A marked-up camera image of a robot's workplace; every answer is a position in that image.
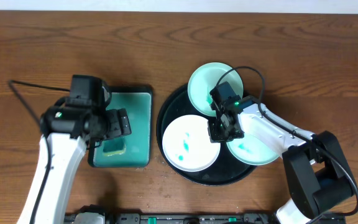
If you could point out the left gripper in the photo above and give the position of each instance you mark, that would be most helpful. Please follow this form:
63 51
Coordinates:
120 122

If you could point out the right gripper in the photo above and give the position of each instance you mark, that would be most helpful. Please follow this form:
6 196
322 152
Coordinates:
221 132

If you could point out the green yellow sponge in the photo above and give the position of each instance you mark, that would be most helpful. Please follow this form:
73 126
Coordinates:
114 146

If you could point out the mint plate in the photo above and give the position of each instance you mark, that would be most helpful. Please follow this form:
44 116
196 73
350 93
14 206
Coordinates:
251 150
202 81

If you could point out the white plate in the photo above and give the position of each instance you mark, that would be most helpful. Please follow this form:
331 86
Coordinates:
187 146

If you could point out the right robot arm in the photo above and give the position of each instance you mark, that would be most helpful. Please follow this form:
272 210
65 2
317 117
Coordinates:
319 178

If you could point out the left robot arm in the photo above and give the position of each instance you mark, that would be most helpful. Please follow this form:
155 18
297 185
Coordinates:
66 135

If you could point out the black round tray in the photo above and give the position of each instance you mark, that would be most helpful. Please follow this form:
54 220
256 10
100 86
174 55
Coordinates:
225 170

